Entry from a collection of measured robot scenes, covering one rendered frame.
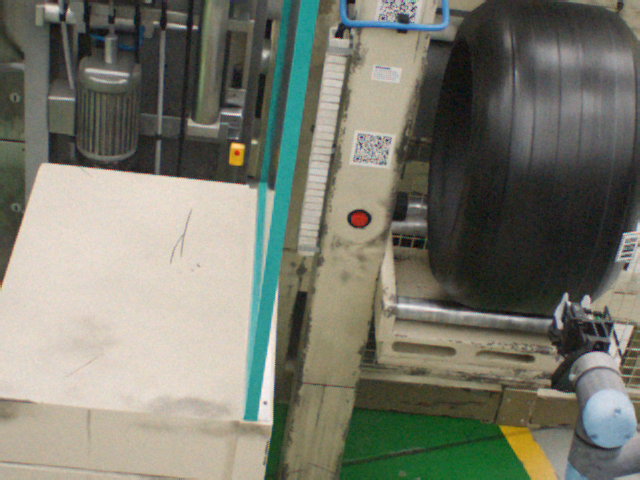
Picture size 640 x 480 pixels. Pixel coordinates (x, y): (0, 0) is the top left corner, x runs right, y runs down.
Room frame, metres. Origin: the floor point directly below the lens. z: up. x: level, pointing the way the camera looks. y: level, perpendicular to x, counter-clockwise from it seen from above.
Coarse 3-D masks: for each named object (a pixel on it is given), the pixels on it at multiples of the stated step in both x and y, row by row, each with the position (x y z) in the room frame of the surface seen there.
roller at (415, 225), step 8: (408, 216) 2.22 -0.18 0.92; (416, 216) 2.23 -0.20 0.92; (424, 216) 2.23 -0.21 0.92; (392, 224) 2.20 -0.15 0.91; (400, 224) 2.20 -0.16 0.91; (408, 224) 2.21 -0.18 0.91; (416, 224) 2.21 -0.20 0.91; (424, 224) 2.21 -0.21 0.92; (392, 232) 2.20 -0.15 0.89; (400, 232) 2.20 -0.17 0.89; (408, 232) 2.20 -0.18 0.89; (416, 232) 2.20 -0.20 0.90; (424, 232) 2.21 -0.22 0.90
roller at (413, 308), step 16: (400, 304) 1.93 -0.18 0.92; (416, 304) 1.93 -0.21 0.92; (432, 304) 1.94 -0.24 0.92; (448, 304) 1.95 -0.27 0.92; (432, 320) 1.93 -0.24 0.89; (448, 320) 1.93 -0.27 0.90; (464, 320) 1.93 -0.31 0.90; (480, 320) 1.94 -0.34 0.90; (496, 320) 1.94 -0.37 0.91; (512, 320) 1.94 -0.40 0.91; (528, 320) 1.95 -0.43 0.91; (544, 320) 1.95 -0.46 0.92
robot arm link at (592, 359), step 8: (592, 352) 1.53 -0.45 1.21; (600, 352) 1.53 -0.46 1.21; (576, 360) 1.53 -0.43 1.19; (584, 360) 1.52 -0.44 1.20; (592, 360) 1.51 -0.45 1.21; (600, 360) 1.51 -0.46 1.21; (608, 360) 1.51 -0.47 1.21; (576, 368) 1.51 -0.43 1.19; (584, 368) 1.50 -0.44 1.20; (616, 368) 1.50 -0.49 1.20; (576, 376) 1.50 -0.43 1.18
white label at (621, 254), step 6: (624, 234) 1.83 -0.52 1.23; (630, 234) 1.83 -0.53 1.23; (636, 234) 1.84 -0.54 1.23; (624, 240) 1.83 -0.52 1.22; (630, 240) 1.83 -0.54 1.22; (636, 240) 1.84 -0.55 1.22; (624, 246) 1.83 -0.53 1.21; (630, 246) 1.84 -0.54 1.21; (636, 246) 1.84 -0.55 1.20; (618, 252) 1.83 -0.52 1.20; (624, 252) 1.83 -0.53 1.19; (630, 252) 1.84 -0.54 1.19; (618, 258) 1.83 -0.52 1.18; (624, 258) 1.83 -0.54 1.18; (630, 258) 1.84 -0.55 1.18
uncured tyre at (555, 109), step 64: (512, 0) 2.15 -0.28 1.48; (448, 64) 2.28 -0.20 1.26; (512, 64) 1.96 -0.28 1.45; (576, 64) 1.98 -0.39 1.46; (448, 128) 2.33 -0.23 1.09; (512, 128) 1.87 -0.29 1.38; (576, 128) 1.88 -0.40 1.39; (448, 192) 2.25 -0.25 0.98; (512, 192) 1.81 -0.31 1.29; (576, 192) 1.83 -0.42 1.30; (448, 256) 1.88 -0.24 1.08; (512, 256) 1.80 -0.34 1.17; (576, 256) 1.81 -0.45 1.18
